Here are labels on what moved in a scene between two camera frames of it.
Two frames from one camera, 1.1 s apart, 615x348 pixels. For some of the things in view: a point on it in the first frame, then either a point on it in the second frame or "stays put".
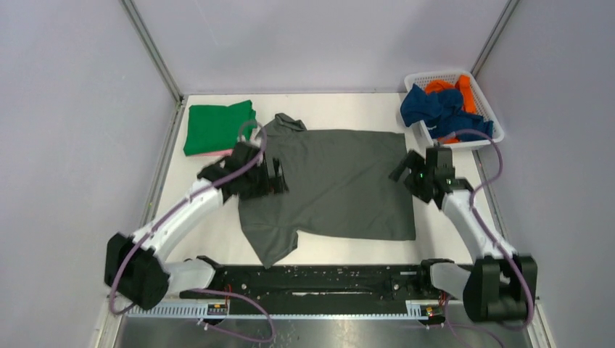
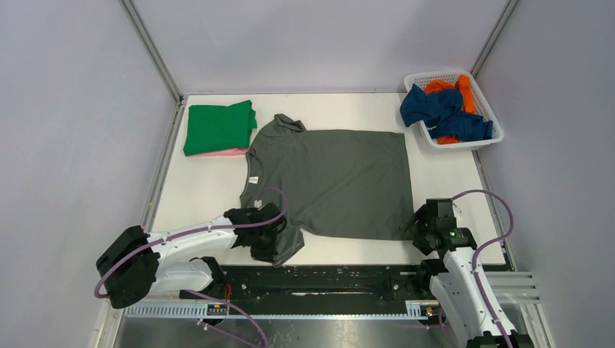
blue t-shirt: (441, 112) stays put
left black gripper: (276, 183) -> (269, 254)
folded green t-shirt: (217, 127) stays put
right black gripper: (416, 162) -> (420, 243)
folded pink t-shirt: (220, 154) stays put
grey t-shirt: (339, 185) stays put
